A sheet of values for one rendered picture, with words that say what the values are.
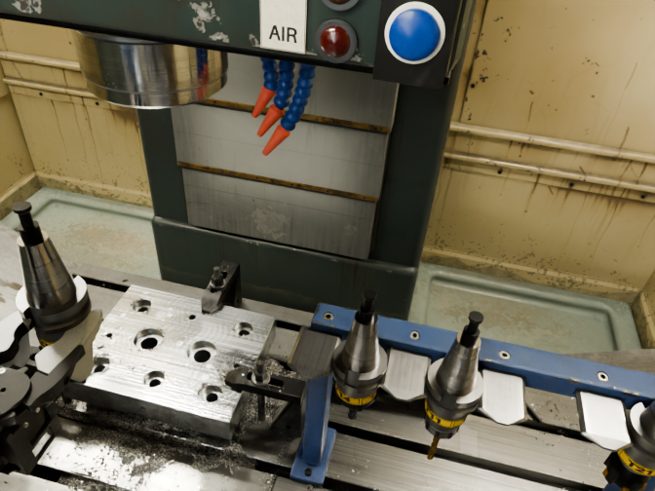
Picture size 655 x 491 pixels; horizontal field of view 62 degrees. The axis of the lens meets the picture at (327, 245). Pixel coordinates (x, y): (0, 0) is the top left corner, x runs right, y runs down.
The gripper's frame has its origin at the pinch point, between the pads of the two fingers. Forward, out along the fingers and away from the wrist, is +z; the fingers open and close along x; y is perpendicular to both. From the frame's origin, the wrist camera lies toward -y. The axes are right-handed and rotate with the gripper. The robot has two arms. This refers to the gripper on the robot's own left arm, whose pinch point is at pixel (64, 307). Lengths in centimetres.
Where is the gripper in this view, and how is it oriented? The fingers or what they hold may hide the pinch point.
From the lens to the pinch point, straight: 62.0
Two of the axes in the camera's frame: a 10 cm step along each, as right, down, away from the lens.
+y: -0.6, 7.7, 6.3
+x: 9.7, 1.9, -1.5
